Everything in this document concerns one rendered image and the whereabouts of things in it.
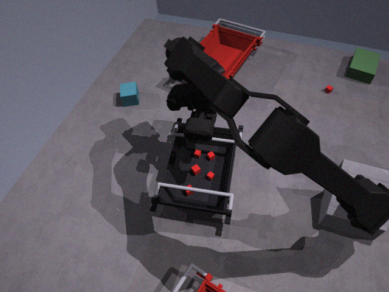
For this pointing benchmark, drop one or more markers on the green cube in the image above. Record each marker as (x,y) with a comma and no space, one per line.
(363,66)

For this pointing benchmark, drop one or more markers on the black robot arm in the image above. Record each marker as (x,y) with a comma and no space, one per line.
(283,142)

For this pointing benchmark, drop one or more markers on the red plastic tray with grey wire bars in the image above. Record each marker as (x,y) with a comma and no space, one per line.
(206,286)

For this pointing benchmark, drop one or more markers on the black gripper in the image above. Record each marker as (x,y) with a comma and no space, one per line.
(200,126)

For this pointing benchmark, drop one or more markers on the teal cube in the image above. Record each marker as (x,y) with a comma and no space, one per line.
(129,94)

